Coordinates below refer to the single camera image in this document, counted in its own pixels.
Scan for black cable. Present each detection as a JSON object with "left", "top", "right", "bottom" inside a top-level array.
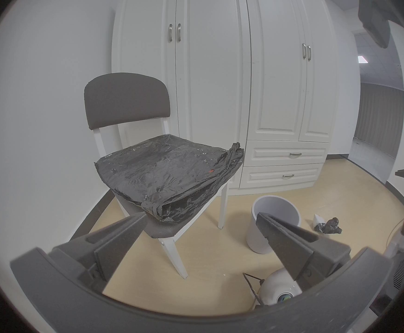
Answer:
[{"left": 242, "top": 273, "right": 266, "bottom": 305}]

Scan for black plastic bag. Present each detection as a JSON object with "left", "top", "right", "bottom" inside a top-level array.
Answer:
[{"left": 94, "top": 134, "right": 246, "bottom": 223}]

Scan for white wardrobe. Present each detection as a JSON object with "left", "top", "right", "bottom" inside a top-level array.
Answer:
[{"left": 112, "top": 0, "right": 339, "bottom": 197}]

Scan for grey curtain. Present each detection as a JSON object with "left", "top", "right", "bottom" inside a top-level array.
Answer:
[{"left": 355, "top": 82, "right": 404, "bottom": 159}]

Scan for white trash bin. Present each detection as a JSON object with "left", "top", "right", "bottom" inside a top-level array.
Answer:
[{"left": 246, "top": 195, "right": 301, "bottom": 255}]

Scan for black plastic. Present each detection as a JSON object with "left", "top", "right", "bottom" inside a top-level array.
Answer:
[{"left": 314, "top": 217, "right": 343, "bottom": 235}]

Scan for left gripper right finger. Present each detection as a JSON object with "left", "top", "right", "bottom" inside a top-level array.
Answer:
[{"left": 256, "top": 212, "right": 352, "bottom": 292}]

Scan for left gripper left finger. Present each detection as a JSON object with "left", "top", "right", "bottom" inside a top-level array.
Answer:
[{"left": 49, "top": 212, "right": 149, "bottom": 294}]

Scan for white chair grey cushions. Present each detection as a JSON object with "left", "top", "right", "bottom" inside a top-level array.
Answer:
[{"left": 84, "top": 72, "right": 244, "bottom": 279}]

